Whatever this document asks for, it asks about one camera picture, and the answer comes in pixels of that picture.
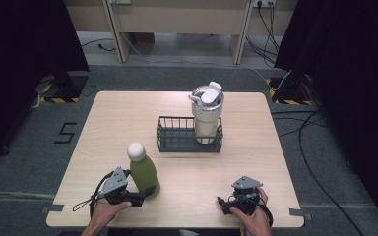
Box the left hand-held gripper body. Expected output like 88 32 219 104
99 166 136 207

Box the black wire basket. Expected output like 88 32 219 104
156 115 224 154

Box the person's left hand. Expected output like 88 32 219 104
90 198 133 229

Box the black strap of left gripper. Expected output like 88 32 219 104
72 170 116 218

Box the beige desk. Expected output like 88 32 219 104
62 0 299 66

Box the stand base with hazard tape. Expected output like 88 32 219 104
265 72 313 107
34 71 90 104

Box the white tumbler cup with lid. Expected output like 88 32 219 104
188 81 225 145

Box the black strap of gripper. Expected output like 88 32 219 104
72 170 116 218
256 198 275 228

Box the bundle of black cables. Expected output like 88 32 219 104
244 1 282 68

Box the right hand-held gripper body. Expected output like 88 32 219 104
231 175 264 216

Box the short black floor cable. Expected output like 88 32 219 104
79 37 117 53

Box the grey tape strip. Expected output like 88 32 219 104
40 204 66 214
288 207 313 221

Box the long black floor cable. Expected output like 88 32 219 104
270 109 366 236

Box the green bottle with white cap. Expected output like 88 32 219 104
126 142 161 200

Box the white wall power outlet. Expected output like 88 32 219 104
253 0 277 8

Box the black strap of right gripper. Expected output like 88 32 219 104
256 198 275 228

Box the dark curtain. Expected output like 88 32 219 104
273 0 378 236
0 0 91 170

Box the person's right hand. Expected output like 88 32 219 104
228 187 273 229

